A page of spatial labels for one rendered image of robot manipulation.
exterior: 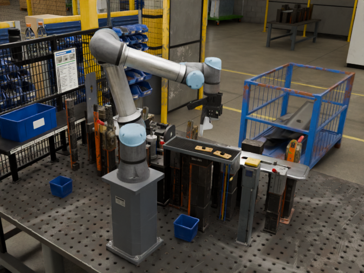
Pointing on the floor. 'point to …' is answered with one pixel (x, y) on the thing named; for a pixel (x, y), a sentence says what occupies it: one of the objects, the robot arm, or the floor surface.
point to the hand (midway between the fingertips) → (204, 130)
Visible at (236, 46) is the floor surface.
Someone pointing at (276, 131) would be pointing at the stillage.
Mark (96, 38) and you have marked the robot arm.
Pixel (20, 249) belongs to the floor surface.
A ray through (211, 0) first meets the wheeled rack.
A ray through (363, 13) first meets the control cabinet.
